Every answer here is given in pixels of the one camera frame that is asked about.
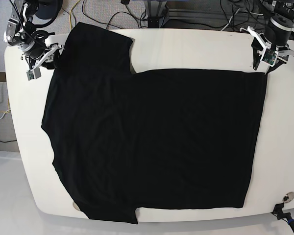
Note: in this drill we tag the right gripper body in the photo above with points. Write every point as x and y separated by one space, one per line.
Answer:
32 53

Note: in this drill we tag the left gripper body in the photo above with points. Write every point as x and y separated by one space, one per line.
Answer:
277 40

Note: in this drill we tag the black T-shirt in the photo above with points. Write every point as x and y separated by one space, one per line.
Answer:
164 139

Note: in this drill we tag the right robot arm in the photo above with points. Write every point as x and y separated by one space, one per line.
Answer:
25 30

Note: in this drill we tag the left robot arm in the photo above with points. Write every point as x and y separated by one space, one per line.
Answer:
279 16

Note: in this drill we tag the metal table grommet right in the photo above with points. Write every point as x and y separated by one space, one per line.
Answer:
288 197

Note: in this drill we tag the metal table grommet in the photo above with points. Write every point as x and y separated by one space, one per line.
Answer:
288 197
76 206

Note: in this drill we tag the metal table grommet left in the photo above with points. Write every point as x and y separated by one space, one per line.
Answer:
76 206

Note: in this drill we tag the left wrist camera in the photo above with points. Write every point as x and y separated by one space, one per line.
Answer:
269 57

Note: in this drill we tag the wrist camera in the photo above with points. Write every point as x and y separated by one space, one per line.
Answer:
269 57
34 73

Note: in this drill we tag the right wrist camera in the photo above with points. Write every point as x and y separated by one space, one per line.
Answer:
34 73

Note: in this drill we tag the central aluminium frame column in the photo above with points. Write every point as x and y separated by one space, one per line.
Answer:
157 13

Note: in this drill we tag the black clamp with cable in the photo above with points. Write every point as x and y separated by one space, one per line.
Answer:
285 216

